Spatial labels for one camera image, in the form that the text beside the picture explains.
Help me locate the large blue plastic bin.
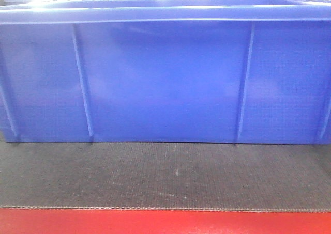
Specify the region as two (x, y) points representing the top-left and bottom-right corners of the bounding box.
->
(1, 0), (330, 144)

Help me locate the black conveyor belt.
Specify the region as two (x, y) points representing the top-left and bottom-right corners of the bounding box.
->
(1, 141), (330, 212)

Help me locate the red conveyor frame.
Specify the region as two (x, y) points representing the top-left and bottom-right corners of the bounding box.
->
(1, 209), (330, 233)

